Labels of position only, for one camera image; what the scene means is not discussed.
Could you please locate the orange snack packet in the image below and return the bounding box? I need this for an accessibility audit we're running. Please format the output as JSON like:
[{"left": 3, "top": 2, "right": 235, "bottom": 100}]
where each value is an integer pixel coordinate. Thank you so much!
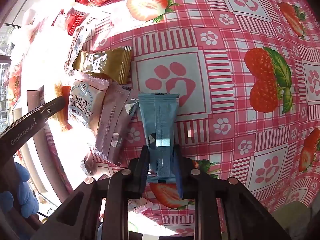
[{"left": 53, "top": 82, "right": 73, "bottom": 132}]

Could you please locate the white pink snack packet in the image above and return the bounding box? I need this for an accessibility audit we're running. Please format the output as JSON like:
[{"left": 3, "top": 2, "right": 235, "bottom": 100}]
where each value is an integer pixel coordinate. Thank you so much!
[{"left": 67, "top": 71, "right": 109, "bottom": 136}]

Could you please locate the grey cloth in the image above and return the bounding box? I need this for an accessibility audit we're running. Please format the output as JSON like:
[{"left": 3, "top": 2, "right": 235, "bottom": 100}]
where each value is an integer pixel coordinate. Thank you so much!
[{"left": 271, "top": 201, "right": 313, "bottom": 240}]

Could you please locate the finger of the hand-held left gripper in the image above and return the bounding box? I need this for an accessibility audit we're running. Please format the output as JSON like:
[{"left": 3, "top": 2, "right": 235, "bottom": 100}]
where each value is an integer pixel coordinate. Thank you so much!
[{"left": 37, "top": 96, "right": 67, "bottom": 121}]

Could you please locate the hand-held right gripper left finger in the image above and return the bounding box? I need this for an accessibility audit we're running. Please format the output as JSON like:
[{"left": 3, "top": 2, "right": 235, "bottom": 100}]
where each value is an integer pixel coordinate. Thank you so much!
[{"left": 30, "top": 145, "right": 150, "bottom": 240}]

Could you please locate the brown box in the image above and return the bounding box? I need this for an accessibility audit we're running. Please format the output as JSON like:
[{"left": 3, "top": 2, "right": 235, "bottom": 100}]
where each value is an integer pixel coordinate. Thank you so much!
[{"left": 26, "top": 90, "right": 41, "bottom": 111}]

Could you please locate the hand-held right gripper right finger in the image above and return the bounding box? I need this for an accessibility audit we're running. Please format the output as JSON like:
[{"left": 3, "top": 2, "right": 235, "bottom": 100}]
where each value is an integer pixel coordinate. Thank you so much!
[{"left": 172, "top": 144, "right": 292, "bottom": 240}]

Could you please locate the pale pink snack packet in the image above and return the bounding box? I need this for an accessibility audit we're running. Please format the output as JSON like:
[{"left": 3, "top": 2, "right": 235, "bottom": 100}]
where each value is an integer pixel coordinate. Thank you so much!
[{"left": 85, "top": 12, "right": 113, "bottom": 53}]

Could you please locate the strawberry checked tablecloth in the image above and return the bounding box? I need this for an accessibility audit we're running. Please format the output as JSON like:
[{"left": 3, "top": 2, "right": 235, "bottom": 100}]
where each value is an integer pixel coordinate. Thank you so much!
[{"left": 7, "top": 0, "right": 320, "bottom": 236}]

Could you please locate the small white pink packet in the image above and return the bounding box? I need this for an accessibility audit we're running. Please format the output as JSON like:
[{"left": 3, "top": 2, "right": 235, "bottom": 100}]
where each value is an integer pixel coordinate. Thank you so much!
[{"left": 127, "top": 197, "right": 153, "bottom": 213}]

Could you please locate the small dark snack packet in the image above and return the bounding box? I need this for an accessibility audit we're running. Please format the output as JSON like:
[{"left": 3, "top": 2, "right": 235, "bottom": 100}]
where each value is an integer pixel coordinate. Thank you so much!
[{"left": 79, "top": 154, "right": 98, "bottom": 176}]

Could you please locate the person's left hand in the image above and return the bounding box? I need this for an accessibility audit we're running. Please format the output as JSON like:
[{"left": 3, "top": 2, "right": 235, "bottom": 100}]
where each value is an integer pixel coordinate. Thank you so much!
[{"left": 0, "top": 162, "right": 40, "bottom": 218}]

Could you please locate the red white snack packet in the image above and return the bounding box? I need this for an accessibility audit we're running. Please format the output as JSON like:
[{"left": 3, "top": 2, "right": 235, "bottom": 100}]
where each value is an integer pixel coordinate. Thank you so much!
[{"left": 51, "top": 7, "right": 90, "bottom": 37}]

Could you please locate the gold snack packet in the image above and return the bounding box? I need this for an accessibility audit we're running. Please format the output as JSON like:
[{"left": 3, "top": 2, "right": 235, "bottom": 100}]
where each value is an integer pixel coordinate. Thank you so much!
[{"left": 72, "top": 46, "right": 133, "bottom": 84}]

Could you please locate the mauve snack packet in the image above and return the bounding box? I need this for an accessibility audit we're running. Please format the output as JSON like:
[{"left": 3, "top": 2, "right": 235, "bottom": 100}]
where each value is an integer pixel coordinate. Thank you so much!
[{"left": 93, "top": 82, "right": 132, "bottom": 167}]

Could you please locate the blue snack packet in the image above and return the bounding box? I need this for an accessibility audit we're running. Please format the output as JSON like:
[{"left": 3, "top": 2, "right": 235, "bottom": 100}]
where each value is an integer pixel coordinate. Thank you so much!
[{"left": 138, "top": 93, "right": 180, "bottom": 183}]

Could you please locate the clear strip snack packet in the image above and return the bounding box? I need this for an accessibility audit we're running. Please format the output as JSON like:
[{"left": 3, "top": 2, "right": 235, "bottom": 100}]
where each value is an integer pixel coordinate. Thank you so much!
[{"left": 64, "top": 26, "right": 87, "bottom": 76}]

